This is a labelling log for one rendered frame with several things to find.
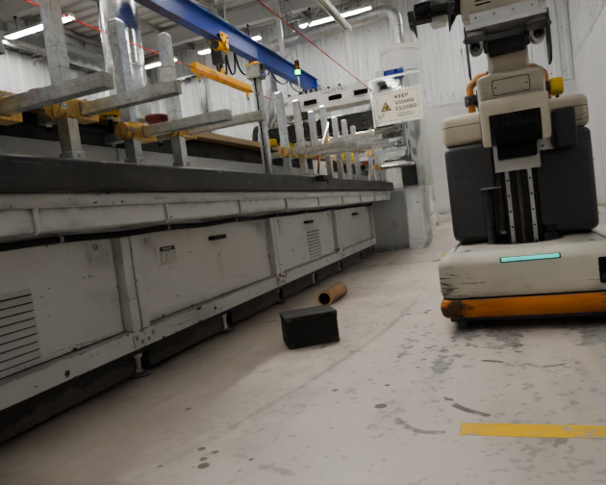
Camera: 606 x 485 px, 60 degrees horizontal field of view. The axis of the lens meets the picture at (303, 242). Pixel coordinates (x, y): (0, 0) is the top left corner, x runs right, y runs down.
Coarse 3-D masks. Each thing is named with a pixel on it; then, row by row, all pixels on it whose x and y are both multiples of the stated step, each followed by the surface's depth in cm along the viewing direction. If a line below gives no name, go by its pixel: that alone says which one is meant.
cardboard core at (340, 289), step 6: (330, 288) 284; (336, 288) 287; (342, 288) 295; (318, 294) 276; (324, 294) 285; (330, 294) 274; (336, 294) 281; (342, 294) 295; (318, 300) 276; (324, 300) 282; (330, 300) 274
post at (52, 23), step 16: (48, 0) 131; (48, 16) 131; (48, 32) 132; (48, 48) 132; (64, 48) 134; (48, 64) 133; (64, 64) 133; (64, 80) 133; (64, 128) 133; (64, 144) 133; (80, 144) 136
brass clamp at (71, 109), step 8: (56, 104) 130; (64, 104) 130; (72, 104) 133; (48, 112) 131; (56, 112) 130; (64, 112) 131; (72, 112) 133; (80, 112) 136; (80, 120) 138; (88, 120) 139; (96, 120) 141
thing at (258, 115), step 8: (256, 112) 173; (264, 112) 174; (232, 120) 176; (240, 120) 175; (248, 120) 174; (256, 120) 174; (192, 128) 182; (200, 128) 181; (208, 128) 180; (216, 128) 179; (160, 136) 186
